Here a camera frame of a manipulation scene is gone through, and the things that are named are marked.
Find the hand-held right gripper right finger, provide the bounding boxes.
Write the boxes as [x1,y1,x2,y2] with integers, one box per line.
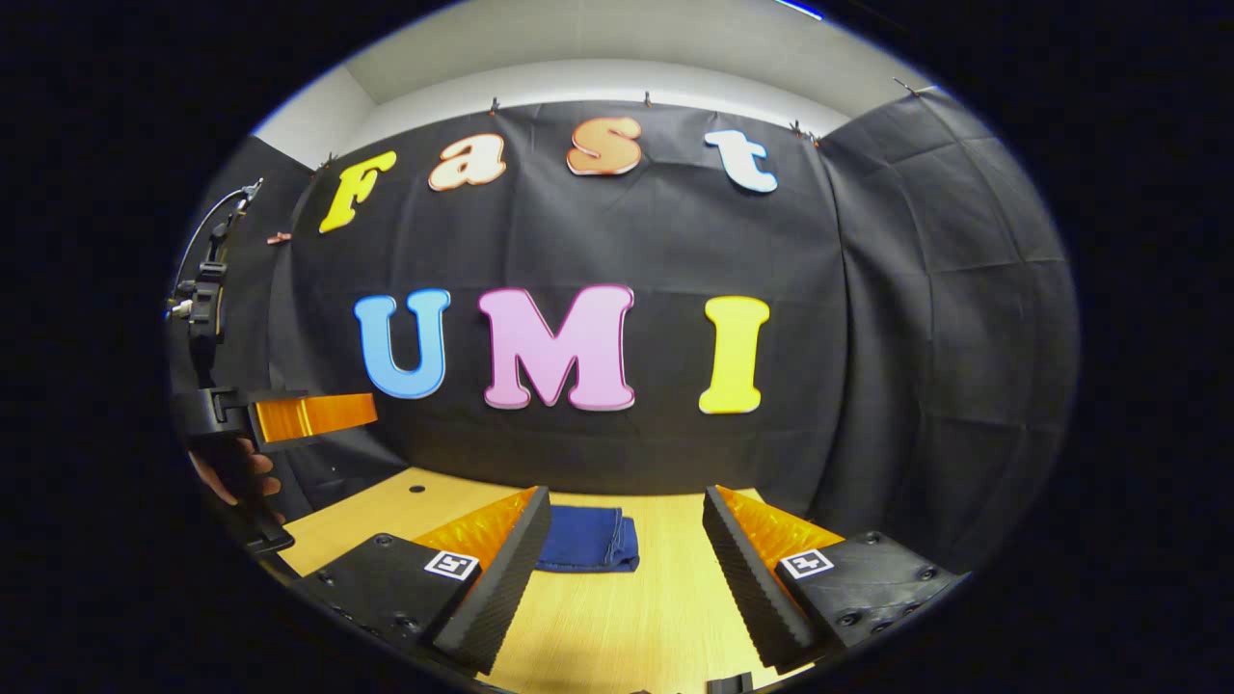
[701,484,971,675]

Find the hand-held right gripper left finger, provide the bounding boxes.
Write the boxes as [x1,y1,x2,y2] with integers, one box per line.
[294,485,554,677]

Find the blue jeans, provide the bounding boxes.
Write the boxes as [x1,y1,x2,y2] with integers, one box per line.
[533,505,641,574]

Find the black backdrop cloth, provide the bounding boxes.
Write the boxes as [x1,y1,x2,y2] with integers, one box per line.
[166,87,1081,579]

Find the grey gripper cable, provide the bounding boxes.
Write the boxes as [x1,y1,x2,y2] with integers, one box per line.
[172,181,263,309]

